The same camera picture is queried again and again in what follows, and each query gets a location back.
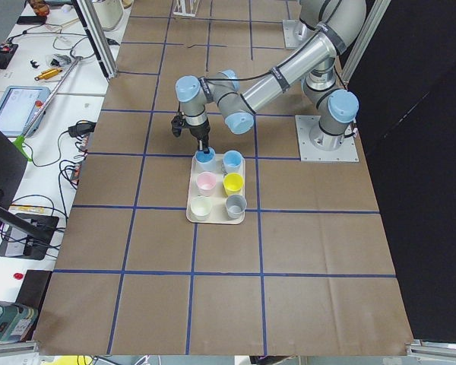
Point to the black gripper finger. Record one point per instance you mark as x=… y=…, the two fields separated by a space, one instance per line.
x=203 y=146

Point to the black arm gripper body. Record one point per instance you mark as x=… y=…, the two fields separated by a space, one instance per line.
x=198 y=132

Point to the light blue cup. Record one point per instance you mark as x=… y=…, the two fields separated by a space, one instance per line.
x=206 y=161

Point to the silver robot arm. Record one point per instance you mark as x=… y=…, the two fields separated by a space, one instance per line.
x=334 y=26

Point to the blue cup on tray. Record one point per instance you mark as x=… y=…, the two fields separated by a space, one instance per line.
x=232 y=161

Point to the pink cup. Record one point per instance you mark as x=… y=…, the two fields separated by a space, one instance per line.
x=206 y=183

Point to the yellow cup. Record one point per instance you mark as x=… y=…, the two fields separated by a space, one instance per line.
x=233 y=183

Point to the pale green cup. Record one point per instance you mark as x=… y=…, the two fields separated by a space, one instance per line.
x=200 y=208

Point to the grey cup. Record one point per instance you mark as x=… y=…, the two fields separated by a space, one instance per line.
x=235 y=206

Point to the cream white tray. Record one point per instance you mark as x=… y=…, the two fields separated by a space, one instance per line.
x=216 y=192

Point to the brown paper table cover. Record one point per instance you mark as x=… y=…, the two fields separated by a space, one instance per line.
x=308 y=271

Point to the teach pendant tablet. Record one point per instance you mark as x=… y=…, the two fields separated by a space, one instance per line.
x=18 y=106

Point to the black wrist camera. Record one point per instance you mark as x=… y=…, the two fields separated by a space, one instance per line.
x=177 y=125

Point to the white wire cup rack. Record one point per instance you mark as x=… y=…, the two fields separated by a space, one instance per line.
x=186 y=8

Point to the aluminium frame post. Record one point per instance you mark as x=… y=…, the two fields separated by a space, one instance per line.
x=92 y=27

